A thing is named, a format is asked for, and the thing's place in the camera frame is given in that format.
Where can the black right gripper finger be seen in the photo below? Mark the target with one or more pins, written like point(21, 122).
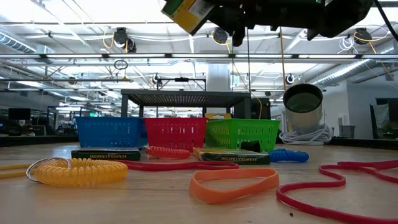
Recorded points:
point(233, 15)

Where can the Crayola crayon box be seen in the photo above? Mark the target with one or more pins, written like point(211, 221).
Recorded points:
point(186, 14)
point(231, 158)
point(217, 116)
point(105, 154)

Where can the blue plastic basket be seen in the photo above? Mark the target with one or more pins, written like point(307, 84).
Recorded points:
point(109, 132)

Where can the long red rubber band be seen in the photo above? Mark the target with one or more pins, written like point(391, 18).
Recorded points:
point(342, 181)

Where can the wide orange rubber band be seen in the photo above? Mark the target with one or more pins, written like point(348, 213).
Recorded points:
point(224, 198)

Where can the thin yellow rubber band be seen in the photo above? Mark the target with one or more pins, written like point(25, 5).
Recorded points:
point(12, 175)

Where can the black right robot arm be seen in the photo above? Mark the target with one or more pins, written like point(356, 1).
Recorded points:
point(339, 15)

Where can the long ceiling light bar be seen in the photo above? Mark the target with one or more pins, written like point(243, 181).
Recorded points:
point(199, 56)

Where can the small black ceiling reel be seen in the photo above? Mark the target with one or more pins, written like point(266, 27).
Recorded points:
point(289, 79)
point(156, 80)

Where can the thin black background rig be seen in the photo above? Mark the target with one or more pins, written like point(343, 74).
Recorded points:
point(182, 80)

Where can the grey perforated metal riser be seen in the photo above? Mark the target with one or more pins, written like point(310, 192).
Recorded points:
point(186, 99)

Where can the white cylinder with dark lens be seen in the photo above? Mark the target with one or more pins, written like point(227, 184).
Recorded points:
point(303, 119)

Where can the green plastic basket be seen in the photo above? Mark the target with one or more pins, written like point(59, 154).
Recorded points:
point(242, 132)

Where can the red plastic basket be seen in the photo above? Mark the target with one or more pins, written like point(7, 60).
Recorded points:
point(175, 133)

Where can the grey trash bin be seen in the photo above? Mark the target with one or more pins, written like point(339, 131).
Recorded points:
point(347, 132)

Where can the black monitor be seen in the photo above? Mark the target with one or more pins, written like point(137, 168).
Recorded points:
point(19, 114)

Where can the silver ceiling air duct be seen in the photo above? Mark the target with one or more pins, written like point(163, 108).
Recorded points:
point(15, 43)
point(342, 74)

